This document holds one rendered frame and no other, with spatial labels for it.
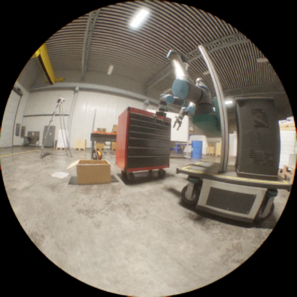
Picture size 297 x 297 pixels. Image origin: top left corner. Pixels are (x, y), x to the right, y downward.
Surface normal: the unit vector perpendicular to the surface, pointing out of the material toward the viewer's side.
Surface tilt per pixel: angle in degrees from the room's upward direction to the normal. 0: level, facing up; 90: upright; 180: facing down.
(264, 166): 90
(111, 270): 0
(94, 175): 90
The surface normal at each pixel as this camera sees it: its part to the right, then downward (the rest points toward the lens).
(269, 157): -0.77, -0.03
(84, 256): 0.05, -1.00
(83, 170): 0.58, 0.05
